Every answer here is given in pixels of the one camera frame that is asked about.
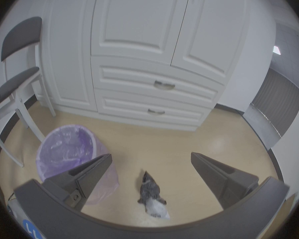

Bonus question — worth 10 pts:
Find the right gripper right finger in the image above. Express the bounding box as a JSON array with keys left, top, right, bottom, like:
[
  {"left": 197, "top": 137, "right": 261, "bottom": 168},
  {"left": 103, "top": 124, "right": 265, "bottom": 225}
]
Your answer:
[{"left": 191, "top": 152, "right": 260, "bottom": 211}]

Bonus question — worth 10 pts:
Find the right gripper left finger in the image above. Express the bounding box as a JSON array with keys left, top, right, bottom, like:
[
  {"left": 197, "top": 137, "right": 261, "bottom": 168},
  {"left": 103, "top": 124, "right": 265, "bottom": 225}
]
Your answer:
[{"left": 43, "top": 153, "right": 113, "bottom": 211}]

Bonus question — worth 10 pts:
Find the purple plastic bag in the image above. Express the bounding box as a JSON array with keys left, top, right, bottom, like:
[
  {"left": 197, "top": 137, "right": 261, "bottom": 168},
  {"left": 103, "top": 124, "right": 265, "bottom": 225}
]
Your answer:
[{"left": 36, "top": 124, "right": 120, "bottom": 205}]

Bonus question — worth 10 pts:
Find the black plastic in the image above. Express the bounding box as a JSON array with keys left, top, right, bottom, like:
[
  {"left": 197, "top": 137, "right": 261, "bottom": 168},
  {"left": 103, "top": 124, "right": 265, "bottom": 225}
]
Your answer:
[{"left": 138, "top": 171, "right": 167, "bottom": 206}]

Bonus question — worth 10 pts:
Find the white printed wrapper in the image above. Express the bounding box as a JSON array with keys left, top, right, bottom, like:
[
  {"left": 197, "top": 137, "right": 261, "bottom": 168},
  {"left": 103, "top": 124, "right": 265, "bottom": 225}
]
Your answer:
[{"left": 146, "top": 199, "right": 170, "bottom": 220}]

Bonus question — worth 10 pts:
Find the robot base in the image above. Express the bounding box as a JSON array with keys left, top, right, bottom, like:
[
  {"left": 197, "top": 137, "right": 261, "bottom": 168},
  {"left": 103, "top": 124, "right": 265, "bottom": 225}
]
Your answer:
[{"left": 6, "top": 201, "right": 44, "bottom": 239}]

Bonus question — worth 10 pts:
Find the white trash bin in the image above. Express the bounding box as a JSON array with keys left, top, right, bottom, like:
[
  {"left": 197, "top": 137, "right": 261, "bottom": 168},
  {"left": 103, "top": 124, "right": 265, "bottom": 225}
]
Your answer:
[{"left": 36, "top": 125, "right": 117, "bottom": 205}]

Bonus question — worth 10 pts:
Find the grey and white chair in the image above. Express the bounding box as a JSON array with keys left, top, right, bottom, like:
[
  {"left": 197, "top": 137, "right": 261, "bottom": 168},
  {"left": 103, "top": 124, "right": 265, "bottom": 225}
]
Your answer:
[{"left": 0, "top": 16, "right": 56, "bottom": 167}]

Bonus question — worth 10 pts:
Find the white wardrobe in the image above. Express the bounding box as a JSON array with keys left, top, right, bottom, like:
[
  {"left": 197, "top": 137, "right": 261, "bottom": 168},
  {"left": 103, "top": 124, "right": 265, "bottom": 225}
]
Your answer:
[{"left": 39, "top": 0, "right": 249, "bottom": 132}]

